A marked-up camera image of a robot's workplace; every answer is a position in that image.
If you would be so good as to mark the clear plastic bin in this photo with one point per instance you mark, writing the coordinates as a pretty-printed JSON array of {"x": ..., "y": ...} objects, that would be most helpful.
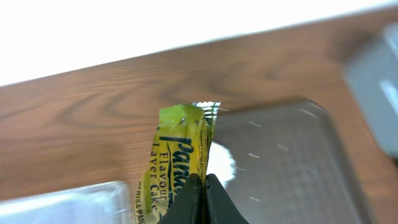
[{"x": 105, "y": 203}]

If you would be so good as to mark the dark brown serving tray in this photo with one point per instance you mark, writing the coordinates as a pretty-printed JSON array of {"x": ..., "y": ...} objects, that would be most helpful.
[{"x": 291, "y": 166}]

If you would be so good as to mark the plastic snack wrapper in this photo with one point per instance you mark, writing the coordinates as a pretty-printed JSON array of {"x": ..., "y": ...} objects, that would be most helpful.
[{"x": 183, "y": 144}]

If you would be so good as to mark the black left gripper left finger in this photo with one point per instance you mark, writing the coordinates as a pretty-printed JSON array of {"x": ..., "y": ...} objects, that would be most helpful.
[{"x": 187, "y": 207}]

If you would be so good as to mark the grey dishwasher rack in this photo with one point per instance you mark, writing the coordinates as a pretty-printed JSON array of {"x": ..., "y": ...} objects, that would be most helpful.
[{"x": 371, "y": 75}]

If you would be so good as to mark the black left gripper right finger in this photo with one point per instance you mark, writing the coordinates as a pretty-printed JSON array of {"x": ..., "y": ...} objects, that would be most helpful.
[{"x": 219, "y": 208}]

